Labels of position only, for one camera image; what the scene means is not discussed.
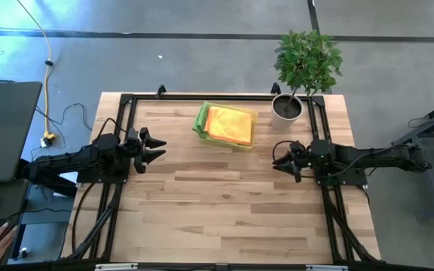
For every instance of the black side desk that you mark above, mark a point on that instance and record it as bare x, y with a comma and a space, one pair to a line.
17, 195

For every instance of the translucent yellow plastic bin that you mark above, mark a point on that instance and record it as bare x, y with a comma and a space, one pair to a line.
255, 128

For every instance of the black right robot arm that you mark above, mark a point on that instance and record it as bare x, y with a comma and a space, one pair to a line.
371, 156

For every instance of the black clamp on rail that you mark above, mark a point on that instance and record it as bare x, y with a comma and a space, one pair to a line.
161, 90

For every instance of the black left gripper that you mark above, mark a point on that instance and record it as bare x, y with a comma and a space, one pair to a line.
139, 154

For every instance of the green leafy potted plant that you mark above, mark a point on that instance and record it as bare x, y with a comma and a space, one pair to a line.
307, 60

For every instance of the grey closed laptop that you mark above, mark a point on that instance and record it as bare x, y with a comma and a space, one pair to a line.
2, 128

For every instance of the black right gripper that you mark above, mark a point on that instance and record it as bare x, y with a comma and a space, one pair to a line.
303, 158

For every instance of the silver table edge bracket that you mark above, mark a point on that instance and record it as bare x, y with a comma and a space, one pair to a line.
326, 267
116, 267

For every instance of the lime green microfiber towel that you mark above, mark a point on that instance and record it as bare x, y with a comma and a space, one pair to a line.
201, 120

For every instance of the black computer mouse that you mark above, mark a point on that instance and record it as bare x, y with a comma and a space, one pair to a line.
4, 226

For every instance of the black table edge rail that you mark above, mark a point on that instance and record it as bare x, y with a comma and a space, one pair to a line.
126, 113

